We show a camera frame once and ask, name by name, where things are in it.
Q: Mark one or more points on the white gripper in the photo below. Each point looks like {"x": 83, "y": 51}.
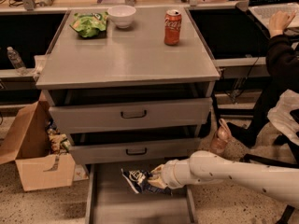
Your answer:
{"x": 168, "y": 174}

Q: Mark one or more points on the blue chip bag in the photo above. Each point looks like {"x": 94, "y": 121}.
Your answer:
{"x": 140, "y": 181}

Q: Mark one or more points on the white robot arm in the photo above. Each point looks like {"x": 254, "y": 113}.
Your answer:
{"x": 207, "y": 167}

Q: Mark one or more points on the middle grey drawer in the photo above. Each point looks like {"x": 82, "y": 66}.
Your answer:
{"x": 136, "y": 151}

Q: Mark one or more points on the grey drawer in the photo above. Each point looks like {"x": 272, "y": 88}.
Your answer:
{"x": 130, "y": 116}
{"x": 136, "y": 151}
{"x": 112, "y": 201}

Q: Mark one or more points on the bottom grey drawer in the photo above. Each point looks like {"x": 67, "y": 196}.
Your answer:
{"x": 112, "y": 201}

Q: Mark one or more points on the top grey drawer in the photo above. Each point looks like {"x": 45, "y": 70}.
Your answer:
{"x": 130, "y": 116}

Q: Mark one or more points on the grey drawer cabinet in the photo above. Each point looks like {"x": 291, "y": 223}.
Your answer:
{"x": 128, "y": 66}

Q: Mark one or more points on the green chip bag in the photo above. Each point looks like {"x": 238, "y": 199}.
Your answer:
{"x": 89, "y": 25}

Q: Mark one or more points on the person's hand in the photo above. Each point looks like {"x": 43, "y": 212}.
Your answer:
{"x": 279, "y": 22}

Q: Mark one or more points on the pink water bottle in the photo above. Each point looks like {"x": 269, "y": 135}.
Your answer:
{"x": 221, "y": 138}

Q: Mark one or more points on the snack packets in box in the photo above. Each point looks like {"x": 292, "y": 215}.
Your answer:
{"x": 59, "y": 142}

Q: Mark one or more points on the cardboard box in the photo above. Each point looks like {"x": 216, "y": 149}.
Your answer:
{"x": 28, "y": 145}

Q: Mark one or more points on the orange soda can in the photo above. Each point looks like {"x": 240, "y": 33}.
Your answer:
{"x": 172, "y": 25}

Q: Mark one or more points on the white bowl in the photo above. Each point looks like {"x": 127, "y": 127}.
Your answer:
{"x": 122, "y": 16}

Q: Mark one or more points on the person in black clothes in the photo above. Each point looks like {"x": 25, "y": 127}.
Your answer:
{"x": 283, "y": 66}

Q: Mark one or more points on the clear water bottle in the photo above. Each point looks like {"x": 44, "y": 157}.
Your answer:
{"x": 16, "y": 60}

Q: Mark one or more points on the laptop computer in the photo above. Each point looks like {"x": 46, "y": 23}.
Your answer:
{"x": 262, "y": 10}

